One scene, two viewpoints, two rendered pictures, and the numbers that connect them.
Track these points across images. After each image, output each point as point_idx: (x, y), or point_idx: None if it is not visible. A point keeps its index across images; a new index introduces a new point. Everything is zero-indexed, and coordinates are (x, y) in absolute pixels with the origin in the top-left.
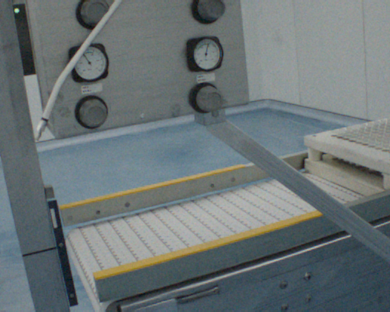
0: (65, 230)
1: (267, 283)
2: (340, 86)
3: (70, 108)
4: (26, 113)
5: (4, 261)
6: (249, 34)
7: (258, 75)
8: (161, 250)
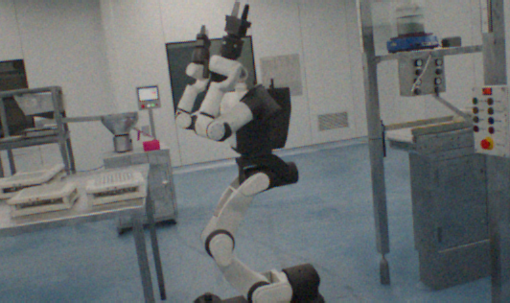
0: (292, 196)
1: (448, 137)
2: None
3: (413, 90)
4: (378, 98)
5: (264, 208)
6: (388, 83)
7: (394, 113)
8: None
